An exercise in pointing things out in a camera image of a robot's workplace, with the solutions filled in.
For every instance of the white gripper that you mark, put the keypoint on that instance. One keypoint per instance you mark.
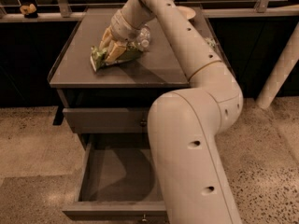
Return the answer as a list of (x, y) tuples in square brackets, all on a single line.
[(123, 30)]

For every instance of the green jalapeno chip bag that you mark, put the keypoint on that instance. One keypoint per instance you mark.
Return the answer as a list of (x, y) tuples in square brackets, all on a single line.
[(98, 56)]

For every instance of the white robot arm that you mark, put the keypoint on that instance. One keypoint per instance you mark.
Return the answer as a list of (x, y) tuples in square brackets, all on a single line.
[(182, 124)]

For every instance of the grey drawer cabinet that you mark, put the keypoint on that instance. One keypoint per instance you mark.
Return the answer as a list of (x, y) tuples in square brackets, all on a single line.
[(136, 84)]

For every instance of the round metal drawer knob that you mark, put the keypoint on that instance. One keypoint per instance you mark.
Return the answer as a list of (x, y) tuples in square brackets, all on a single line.
[(143, 122)]

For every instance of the open grey middle drawer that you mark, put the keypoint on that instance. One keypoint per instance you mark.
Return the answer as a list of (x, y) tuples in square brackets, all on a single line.
[(118, 181)]

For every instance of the clear plastic water bottle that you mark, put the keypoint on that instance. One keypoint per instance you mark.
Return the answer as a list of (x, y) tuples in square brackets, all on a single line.
[(142, 42)]

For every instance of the white paper bowl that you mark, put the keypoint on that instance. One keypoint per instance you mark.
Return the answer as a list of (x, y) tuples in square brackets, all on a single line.
[(187, 12)]

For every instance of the small yellow black object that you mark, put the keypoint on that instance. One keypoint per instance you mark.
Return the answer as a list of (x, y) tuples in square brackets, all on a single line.
[(29, 11)]

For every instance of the green white soda can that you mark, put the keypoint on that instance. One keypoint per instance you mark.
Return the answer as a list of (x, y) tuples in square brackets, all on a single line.
[(211, 42)]

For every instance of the metal glass railing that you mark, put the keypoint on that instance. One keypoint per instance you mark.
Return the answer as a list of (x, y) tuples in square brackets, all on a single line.
[(62, 0)]

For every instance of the white diagonal pole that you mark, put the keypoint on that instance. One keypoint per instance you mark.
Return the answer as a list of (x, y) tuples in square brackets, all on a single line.
[(282, 69)]

